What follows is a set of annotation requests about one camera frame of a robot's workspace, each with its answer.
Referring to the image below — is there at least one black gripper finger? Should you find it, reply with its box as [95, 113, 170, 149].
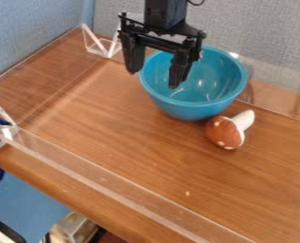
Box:
[169, 50, 193, 89]
[119, 32, 144, 74]

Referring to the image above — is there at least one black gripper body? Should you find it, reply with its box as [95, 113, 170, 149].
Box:
[118, 0, 206, 61]

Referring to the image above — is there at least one blue bowl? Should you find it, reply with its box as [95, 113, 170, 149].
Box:
[138, 46, 249, 122]

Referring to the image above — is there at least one brown toy mushroom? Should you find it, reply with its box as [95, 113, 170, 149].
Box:
[205, 109, 255, 150]

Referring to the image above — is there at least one clear acrylic barrier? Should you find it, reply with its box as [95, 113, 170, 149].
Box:
[0, 28, 300, 243]

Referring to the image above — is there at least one clutter under the table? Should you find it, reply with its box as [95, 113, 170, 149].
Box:
[0, 211, 128, 243]

